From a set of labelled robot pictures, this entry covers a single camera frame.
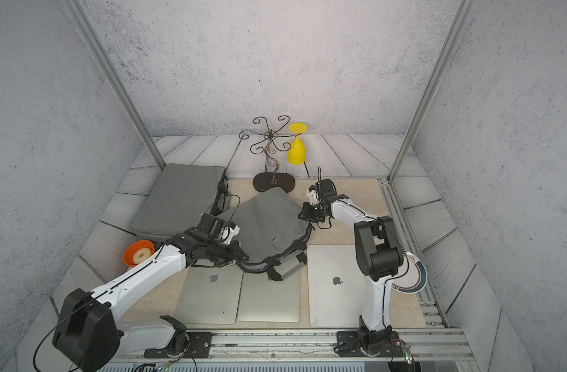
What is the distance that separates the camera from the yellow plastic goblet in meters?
0.96

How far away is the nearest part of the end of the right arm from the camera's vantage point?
2.44ft

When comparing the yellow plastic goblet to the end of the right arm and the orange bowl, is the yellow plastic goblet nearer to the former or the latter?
the end of the right arm

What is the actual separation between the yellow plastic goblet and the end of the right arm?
23 centimetres
